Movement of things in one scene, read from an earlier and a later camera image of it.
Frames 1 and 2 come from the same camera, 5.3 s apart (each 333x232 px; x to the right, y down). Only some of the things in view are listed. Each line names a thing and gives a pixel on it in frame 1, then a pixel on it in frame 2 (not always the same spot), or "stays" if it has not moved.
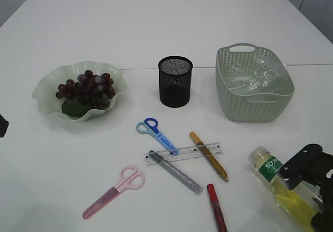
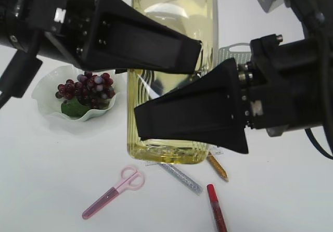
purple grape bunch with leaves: x=89 y=91 stays
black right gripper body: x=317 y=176 to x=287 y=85
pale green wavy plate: x=46 y=90 stays
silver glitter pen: x=193 y=187 stays
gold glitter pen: x=215 y=162 stays
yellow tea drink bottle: x=299 y=204 to x=193 y=7
